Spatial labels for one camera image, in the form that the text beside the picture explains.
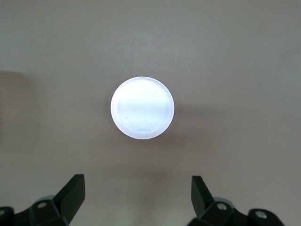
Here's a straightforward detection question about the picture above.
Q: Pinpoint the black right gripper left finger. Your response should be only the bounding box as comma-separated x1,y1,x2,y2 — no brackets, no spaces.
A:
0,173,85,226

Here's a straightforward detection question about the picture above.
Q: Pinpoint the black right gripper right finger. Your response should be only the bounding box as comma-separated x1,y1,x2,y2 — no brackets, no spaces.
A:
188,175,285,226

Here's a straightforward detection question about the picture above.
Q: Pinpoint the pale pink round plate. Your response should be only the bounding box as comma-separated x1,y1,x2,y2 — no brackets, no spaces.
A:
110,75,175,140

